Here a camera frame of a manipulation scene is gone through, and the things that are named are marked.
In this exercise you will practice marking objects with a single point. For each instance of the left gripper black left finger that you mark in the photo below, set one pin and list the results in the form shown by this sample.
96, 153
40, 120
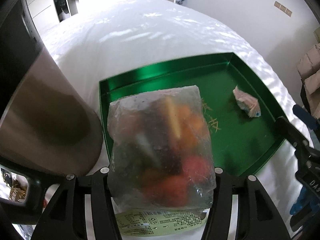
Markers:
64, 216

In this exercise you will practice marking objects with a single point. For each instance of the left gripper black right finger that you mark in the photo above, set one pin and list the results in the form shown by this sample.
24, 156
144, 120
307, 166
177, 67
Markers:
256, 218

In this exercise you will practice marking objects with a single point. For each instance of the brown oat snack bag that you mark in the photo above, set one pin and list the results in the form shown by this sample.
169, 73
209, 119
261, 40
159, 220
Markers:
14, 187

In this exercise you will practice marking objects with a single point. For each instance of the pink striped snack packet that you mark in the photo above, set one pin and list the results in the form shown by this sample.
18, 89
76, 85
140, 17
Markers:
247, 103

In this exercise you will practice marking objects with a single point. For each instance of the clear bag colourful snacks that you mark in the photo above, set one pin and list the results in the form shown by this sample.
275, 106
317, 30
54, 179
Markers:
161, 174

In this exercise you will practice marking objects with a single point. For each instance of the blue white gloved right hand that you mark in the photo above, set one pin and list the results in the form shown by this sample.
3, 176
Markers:
305, 197

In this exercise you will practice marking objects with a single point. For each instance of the green tray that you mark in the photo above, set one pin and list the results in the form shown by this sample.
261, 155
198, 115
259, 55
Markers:
241, 145

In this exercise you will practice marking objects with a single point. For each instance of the black and bronze kettle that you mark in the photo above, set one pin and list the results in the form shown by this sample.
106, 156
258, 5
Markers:
47, 130

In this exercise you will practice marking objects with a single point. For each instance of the beige puffer jacket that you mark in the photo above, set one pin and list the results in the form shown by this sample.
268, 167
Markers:
308, 69

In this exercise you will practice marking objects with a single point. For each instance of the white bed duvet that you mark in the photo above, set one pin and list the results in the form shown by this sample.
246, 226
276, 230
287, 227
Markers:
91, 48

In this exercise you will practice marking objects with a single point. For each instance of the gold wall switch plate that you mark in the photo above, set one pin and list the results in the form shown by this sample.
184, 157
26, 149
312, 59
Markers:
283, 8

